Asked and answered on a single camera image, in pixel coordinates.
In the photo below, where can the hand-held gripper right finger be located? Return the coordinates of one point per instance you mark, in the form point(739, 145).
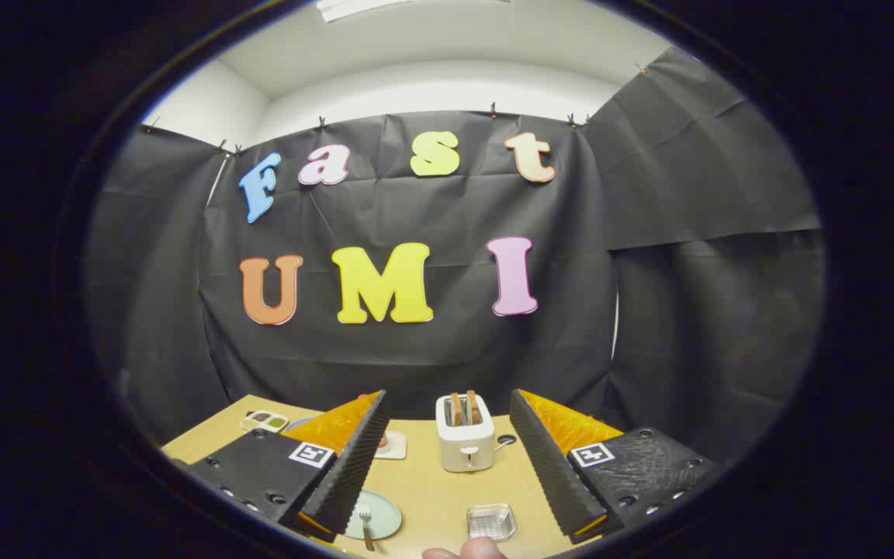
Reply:
point(552, 466)

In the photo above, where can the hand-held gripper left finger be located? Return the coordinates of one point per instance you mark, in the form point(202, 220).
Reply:
point(354, 466)

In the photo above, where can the white square coaster tray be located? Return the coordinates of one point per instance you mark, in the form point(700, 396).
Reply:
point(396, 449)

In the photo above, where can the pale green plate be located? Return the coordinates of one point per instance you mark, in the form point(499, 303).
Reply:
point(385, 512)

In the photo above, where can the blue plate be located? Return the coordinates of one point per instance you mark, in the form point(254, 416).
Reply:
point(298, 424)

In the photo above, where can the small metal drainer basket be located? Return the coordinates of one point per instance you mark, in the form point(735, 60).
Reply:
point(491, 522)

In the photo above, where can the white toaster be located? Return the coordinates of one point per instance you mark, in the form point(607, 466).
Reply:
point(466, 446)

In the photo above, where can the toasted bread slice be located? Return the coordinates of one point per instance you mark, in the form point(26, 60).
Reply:
point(473, 405)
point(456, 408)

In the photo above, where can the white divided sauce dish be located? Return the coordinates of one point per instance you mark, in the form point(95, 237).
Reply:
point(265, 421)

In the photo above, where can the ceiling light panel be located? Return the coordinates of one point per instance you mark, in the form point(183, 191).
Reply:
point(354, 8)

